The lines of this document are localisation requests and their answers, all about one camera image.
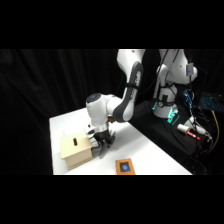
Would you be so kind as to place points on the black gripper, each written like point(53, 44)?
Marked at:
point(104, 136)

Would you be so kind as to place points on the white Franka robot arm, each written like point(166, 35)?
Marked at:
point(130, 96)

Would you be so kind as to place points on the orange framed blue tile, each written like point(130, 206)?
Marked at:
point(125, 167)

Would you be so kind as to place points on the light wooden slotted box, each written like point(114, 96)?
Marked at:
point(76, 149)

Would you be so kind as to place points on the black robot stand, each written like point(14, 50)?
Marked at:
point(156, 128)

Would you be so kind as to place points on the white cylinder red tip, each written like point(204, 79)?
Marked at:
point(186, 130)

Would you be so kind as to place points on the black curtain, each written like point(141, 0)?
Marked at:
point(36, 96)

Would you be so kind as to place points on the blue lit keyboard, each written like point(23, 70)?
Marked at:
point(210, 101)

